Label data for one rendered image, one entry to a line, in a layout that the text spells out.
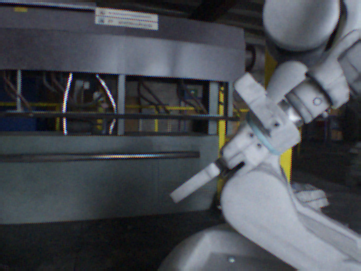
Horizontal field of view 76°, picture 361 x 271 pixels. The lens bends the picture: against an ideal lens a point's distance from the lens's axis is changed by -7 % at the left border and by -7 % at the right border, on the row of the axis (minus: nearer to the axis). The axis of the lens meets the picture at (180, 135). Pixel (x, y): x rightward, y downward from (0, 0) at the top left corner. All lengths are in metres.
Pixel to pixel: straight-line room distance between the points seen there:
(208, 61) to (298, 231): 1.64
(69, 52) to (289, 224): 1.68
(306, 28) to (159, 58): 1.45
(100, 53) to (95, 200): 1.03
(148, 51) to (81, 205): 1.20
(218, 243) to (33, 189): 1.36
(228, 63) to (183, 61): 0.39
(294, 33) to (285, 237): 0.43
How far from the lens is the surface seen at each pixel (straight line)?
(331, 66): 0.40
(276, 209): 0.57
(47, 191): 1.88
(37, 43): 1.93
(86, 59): 1.86
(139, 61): 1.88
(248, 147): 0.38
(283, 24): 0.58
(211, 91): 2.12
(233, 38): 2.21
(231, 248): 0.89
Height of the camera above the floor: 0.74
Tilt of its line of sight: 4 degrees down
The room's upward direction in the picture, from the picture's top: 1 degrees clockwise
